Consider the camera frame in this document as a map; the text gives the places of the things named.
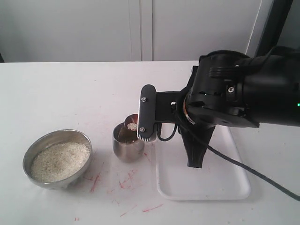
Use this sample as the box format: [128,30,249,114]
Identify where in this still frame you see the black cable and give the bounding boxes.
[157,110,300,201]

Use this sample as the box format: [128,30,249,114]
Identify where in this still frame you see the small steel cup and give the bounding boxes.
[112,123,145,163]

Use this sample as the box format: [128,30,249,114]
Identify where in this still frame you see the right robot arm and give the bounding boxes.
[178,46,300,168]

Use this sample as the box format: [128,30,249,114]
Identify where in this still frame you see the white rice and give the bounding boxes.
[31,142,90,183]

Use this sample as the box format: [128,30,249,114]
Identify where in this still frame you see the dark vertical post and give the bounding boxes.
[255,0,300,56]

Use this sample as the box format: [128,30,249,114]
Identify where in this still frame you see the white cabinet doors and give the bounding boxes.
[0,0,261,62]

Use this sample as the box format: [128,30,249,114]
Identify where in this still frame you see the steel bowl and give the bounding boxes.
[22,129,93,189]

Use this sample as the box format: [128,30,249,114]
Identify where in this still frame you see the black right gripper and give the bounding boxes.
[177,50,259,168]

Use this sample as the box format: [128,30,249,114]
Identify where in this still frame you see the brown wooden spoon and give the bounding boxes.
[124,114,138,132]

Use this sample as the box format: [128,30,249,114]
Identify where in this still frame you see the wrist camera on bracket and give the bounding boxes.
[137,84,188,142]

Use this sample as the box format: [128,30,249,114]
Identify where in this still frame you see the white plastic tray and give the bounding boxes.
[155,134,251,201]

